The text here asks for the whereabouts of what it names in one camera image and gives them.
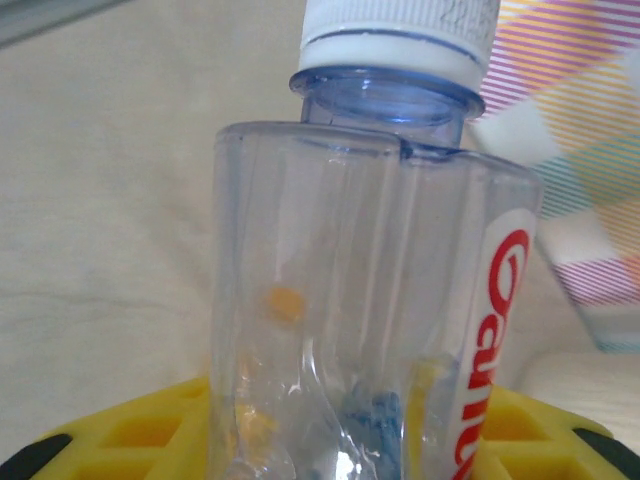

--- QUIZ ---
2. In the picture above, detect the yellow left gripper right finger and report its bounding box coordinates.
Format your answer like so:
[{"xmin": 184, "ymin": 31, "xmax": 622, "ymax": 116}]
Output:
[{"xmin": 472, "ymin": 385, "xmax": 640, "ymax": 480}]

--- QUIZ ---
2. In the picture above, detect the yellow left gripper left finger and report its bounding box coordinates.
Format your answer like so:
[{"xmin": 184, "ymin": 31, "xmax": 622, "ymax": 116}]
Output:
[{"xmin": 0, "ymin": 375, "xmax": 215, "ymax": 480}]

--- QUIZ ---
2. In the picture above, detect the clear bottle red lettering label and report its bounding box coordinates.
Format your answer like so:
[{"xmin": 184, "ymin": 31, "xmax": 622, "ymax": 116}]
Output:
[{"xmin": 207, "ymin": 0, "xmax": 545, "ymax": 480}]

